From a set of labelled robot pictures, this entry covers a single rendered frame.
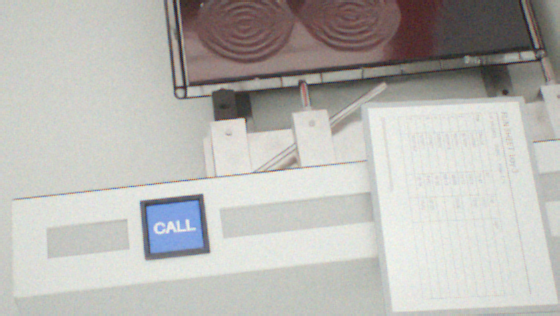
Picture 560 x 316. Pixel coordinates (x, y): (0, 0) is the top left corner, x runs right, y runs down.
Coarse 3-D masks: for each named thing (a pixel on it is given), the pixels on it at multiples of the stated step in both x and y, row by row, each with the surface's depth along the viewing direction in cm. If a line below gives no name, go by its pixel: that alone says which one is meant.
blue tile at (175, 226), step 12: (168, 204) 105; (180, 204) 105; (192, 204) 105; (156, 216) 104; (168, 216) 104; (180, 216) 104; (192, 216) 104; (156, 228) 104; (168, 228) 104; (180, 228) 104; (192, 228) 104; (156, 240) 103; (168, 240) 103; (180, 240) 103; (192, 240) 103; (156, 252) 103
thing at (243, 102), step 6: (240, 96) 124; (246, 96) 124; (240, 102) 124; (246, 102) 124; (240, 108) 123; (246, 108) 123; (240, 114) 123; (246, 114) 123; (252, 114) 123; (246, 120) 123; (252, 120) 123; (246, 126) 122; (252, 126) 122; (246, 132) 122; (252, 132) 122
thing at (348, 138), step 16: (528, 112) 119; (336, 128) 119; (352, 128) 119; (208, 144) 118; (256, 144) 118; (272, 144) 118; (288, 144) 118; (336, 144) 118; (352, 144) 118; (208, 160) 117; (256, 160) 117; (288, 160) 117; (352, 160) 117; (208, 176) 116
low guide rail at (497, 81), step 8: (488, 72) 126; (496, 72) 125; (504, 72) 125; (488, 80) 126; (496, 80) 125; (504, 80) 125; (488, 88) 127; (496, 88) 124; (504, 88) 124; (512, 88) 124; (488, 96) 127; (496, 96) 124; (504, 96) 124; (512, 96) 124
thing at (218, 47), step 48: (192, 0) 124; (240, 0) 124; (288, 0) 124; (336, 0) 124; (384, 0) 124; (432, 0) 124; (480, 0) 124; (192, 48) 121; (240, 48) 121; (288, 48) 121; (336, 48) 121; (384, 48) 121; (432, 48) 121; (480, 48) 121; (528, 48) 121
